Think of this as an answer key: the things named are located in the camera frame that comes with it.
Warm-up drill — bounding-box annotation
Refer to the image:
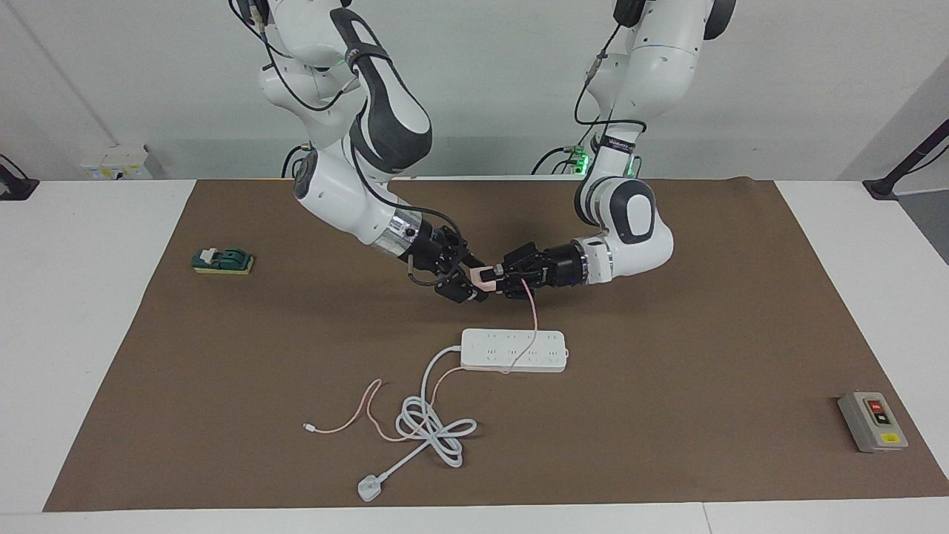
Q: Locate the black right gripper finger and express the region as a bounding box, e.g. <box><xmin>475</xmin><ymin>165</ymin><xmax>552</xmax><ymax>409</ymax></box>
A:
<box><xmin>449</xmin><ymin>241</ymin><xmax>489</xmax><ymax>271</ymax></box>
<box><xmin>435</xmin><ymin>273</ymin><xmax>490</xmax><ymax>303</ymax></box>

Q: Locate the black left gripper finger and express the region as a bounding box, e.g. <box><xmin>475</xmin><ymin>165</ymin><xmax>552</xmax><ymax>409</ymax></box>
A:
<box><xmin>495</xmin><ymin>276</ymin><xmax>546</xmax><ymax>300</ymax></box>
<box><xmin>504</xmin><ymin>243</ymin><xmax>548</xmax><ymax>271</ymax></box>

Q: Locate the pink charging cable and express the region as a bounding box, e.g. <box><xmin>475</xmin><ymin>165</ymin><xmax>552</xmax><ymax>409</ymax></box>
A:
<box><xmin>302</xmin><ymin>278</ymin><xmax>542</xmax><ymax>444</ymax></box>

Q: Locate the white power strip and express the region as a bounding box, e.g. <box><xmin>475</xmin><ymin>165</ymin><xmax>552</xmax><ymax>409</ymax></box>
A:
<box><xmin>460</xmin><ymin>329</ymin><xmax>569</xmax><ymax>373</ymax></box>

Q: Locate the brown table mat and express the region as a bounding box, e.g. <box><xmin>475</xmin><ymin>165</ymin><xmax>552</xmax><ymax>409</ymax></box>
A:
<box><xmin>43</xmin><ymin>177</ymin><xmax>949</xmax><ymax>512</ymax></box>

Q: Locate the black angled stand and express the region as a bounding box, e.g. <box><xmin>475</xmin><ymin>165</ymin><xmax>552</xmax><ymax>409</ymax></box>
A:
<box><xmin>862</xmin><ymin>119</ymin><xmax>949</xmax><ymax>201</ymax></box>

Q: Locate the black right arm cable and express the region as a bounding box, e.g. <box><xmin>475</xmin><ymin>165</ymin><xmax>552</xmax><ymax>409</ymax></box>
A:
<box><xmin>230</xmin><ymin>0</ymin><xmax>446</xmax><ymax>287</ymax></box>

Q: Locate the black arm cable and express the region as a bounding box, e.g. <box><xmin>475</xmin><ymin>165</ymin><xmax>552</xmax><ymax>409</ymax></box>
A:
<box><xmin>575</xmin><ymin>22</ymin><xmax>647</xmax><ymax>149</ymax></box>
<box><xmin>230</xmin><ymin>0</ymin><xmax>446</xmax><ymax>287</ymax></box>

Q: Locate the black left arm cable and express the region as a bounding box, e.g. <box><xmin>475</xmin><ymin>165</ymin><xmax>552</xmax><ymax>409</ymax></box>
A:
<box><xmin>575</xmin><ymin>22</ymin><xmax>647</xmax><ymax>149</ymax></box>

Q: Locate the green knife switch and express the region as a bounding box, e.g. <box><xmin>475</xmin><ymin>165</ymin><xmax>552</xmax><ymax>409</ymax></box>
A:
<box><xmin>192</xmin><ymin>247</ymin><xmax>255</xmax><ymax>276</ymax></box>

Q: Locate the white power strip cord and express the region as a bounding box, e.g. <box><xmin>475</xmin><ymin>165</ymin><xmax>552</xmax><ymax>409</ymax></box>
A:
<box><xmin>357</xmin><ymin>345</ymin><xmax>477</xmax><ymax>503</ymax></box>

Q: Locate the white wall socket box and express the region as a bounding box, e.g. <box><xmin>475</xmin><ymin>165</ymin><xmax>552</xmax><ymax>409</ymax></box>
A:
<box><xmin>80</xmin><ymin>145</ymin><xmax>153</xmax><ymax>180</ymax></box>

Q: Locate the grey push-button switch box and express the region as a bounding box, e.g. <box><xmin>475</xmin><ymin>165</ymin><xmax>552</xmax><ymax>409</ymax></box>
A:
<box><xmin>837</xmin><ymin>391</ymin><xmax>909</xmax><ymax>454</ymax></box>

